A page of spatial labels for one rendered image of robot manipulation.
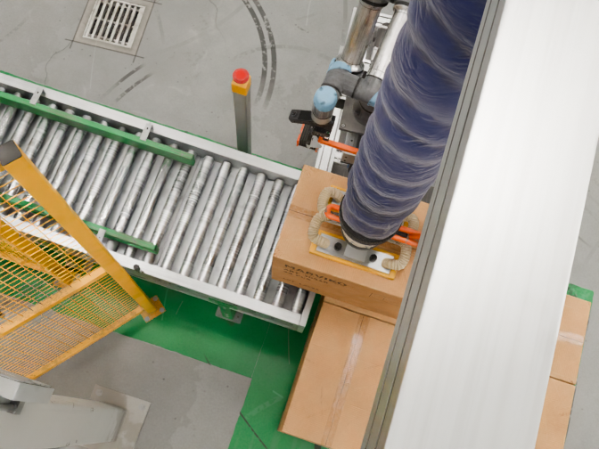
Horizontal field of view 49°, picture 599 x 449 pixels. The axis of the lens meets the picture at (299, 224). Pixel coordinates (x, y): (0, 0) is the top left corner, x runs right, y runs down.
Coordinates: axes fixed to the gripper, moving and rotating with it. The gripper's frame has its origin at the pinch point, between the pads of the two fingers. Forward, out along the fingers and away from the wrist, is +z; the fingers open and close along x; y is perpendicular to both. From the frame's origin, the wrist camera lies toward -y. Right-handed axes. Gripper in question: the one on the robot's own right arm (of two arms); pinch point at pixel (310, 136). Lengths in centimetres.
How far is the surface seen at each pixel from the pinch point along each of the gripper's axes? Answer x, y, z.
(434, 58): -36, 23, -129
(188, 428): -118, -16, 120
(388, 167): -37, 25, -79
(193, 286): -59, -30, 61
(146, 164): -10, -73, 67
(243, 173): 1, -28, 66
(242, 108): 22, -36, 41
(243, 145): 21, -35, 83
